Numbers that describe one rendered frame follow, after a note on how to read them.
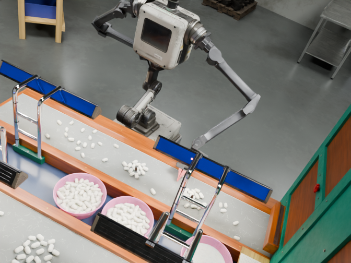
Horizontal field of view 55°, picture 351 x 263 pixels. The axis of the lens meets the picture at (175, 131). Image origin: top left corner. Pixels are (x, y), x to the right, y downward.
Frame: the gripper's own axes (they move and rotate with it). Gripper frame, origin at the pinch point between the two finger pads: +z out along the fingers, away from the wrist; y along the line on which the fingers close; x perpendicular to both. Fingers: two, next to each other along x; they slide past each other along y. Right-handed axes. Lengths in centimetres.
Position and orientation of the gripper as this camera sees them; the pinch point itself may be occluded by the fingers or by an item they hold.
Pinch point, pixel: (177, 179)
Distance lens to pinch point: 201.0
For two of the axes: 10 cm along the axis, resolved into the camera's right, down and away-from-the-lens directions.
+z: -4.7, 8.6, -2.0
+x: 0.5, 2.4, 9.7
